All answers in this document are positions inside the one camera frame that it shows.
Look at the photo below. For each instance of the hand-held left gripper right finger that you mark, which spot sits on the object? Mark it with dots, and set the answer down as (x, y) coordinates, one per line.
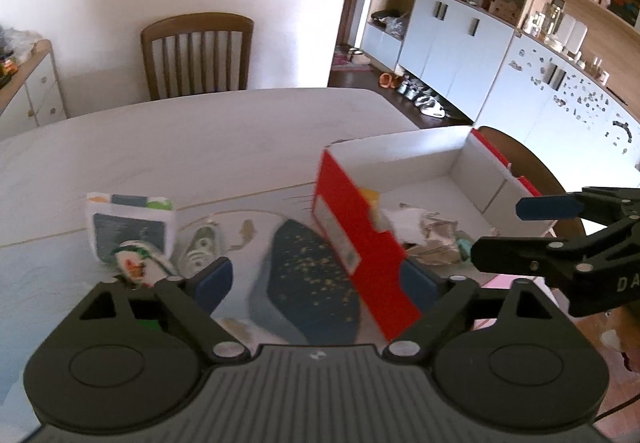
(419, 282)

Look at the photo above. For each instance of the pale slippers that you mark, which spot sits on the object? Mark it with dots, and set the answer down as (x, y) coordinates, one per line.
(357, 55)

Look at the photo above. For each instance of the beige snack packet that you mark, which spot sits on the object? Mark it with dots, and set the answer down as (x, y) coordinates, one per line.
(430, 233)

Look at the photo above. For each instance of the white wooden wall cabinet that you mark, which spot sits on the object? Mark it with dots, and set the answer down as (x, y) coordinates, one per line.
(450, 43)

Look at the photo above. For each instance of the white shoes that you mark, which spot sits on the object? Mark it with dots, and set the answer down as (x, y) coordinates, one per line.
(434, 107)

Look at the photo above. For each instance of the wooden slat-back chair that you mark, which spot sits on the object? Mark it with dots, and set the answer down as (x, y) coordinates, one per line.
(195, 23)

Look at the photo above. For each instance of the blue speckled pouch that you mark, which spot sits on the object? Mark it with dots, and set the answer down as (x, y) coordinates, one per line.
(300, 273)

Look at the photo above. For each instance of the orange shoes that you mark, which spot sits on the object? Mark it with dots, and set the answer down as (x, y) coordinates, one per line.
(387, 80)

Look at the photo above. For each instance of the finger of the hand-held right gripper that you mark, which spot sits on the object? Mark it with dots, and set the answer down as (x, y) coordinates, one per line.
(545, 207)
(510, 253)

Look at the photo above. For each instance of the white wooden sideboard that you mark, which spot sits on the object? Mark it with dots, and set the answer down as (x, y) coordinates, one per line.
(40, 88)

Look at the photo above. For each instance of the white wipes pack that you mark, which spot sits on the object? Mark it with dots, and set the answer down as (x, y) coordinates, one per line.
(130, 228)

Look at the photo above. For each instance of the mint white tape dispenser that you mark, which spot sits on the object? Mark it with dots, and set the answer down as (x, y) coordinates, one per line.
(197, 248)

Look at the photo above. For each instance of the red shoe box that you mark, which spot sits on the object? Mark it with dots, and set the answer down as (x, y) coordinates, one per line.
(350, 243)

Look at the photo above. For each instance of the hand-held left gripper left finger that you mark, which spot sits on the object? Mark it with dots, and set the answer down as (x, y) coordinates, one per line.
(215, 278)

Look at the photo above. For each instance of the patterned doorway rug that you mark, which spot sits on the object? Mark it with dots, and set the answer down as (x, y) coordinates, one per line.
(345, 63)

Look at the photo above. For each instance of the wooden round-back chair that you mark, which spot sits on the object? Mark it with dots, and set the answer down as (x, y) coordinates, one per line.
(525, 158)

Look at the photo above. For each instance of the clear plastic bag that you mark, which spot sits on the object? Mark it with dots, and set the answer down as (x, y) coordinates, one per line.
(20, 40)

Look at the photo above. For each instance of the grey shoes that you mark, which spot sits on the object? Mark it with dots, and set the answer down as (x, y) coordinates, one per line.
(412, 89)

